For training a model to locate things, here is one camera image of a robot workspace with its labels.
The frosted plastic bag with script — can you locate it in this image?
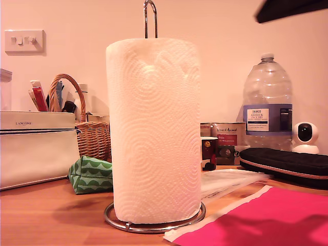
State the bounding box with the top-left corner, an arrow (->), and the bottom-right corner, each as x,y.
201,169 -> 274,203

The large clear water bottle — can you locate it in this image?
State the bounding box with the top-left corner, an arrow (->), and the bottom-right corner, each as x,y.
242,53 -> 293,152

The small white box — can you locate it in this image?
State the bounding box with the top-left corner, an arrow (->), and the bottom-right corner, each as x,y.
86,112 -> 110,124

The green wave pattern pouch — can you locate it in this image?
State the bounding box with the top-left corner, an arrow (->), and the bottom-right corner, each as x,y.
68,155 -> 114,195

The clear plastic bag printed text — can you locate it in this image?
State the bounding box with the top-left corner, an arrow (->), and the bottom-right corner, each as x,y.
201,188 -> 247,204

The dark floral mug white handle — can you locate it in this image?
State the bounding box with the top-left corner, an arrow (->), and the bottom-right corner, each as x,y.
200,136 -> 218,172

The wicker basket with handle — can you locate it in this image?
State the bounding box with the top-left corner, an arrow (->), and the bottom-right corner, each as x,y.
48,73 -> 112,161

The blue and white toothbrush pack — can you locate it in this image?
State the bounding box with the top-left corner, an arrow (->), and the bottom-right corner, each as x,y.
55,80 -> 65,110

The black zip case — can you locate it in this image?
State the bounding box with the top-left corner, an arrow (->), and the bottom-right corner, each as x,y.
238,147 -> 328,191

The small white round camera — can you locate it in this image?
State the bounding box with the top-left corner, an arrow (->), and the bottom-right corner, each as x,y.
291,121 -> 320,155

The white paper towel roll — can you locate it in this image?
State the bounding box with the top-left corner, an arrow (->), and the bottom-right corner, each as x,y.
105,37 -> 202,224

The white slim tube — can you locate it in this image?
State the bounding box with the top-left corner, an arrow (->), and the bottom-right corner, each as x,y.
28,89 -> 39,112

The pink zip bag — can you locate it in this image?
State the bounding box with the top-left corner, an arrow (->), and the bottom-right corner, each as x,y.
162,186 -> 328,246

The white bottle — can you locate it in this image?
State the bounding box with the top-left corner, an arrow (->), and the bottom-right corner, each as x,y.
75,83 -> 89,115

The chrome wire paper towel stand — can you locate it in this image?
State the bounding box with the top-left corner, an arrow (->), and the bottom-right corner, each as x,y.
104,0 -> 207,234

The white Lancome cosmetic case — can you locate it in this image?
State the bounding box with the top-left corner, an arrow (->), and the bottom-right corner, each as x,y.
0,110 -> 80,192

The white double light switch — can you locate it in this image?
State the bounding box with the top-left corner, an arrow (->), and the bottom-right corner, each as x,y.
4,29 -> 47,56

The red tube with white cap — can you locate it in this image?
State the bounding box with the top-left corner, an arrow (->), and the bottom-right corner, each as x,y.
30,79 -> 49,112

